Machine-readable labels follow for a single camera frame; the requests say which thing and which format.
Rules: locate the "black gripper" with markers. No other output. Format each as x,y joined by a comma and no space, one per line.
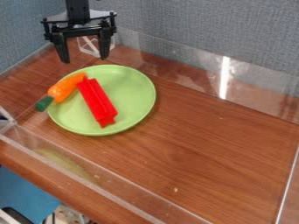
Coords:
76,23

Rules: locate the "red star-shaped bar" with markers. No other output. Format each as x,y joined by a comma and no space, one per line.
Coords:
97,101

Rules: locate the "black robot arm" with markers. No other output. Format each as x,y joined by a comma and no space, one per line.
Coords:
77,5

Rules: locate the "green plate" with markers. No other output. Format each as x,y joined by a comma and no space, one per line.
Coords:
131,92

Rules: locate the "orange toy carrot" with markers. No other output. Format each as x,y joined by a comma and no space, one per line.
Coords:
60,91

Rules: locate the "blue box under table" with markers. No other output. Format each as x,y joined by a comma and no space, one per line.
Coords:
24,197

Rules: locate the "clear acrylic enclosure wall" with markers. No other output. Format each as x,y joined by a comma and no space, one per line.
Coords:
211,159

